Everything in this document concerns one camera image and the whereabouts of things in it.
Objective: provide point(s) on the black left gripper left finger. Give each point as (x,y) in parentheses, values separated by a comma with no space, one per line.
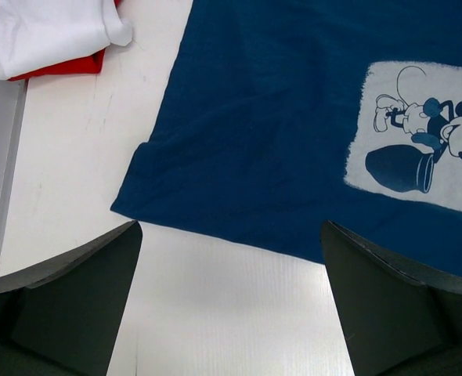
(61,316)

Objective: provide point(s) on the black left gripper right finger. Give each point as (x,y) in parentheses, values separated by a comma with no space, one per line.
(398,316)

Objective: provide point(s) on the blue printed t shirt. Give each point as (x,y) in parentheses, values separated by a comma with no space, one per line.
(281,115)

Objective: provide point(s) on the folded red t shirt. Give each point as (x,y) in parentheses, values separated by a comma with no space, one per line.
(70,66)

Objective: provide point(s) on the folded white t shirt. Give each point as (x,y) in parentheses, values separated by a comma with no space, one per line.
(55,31)

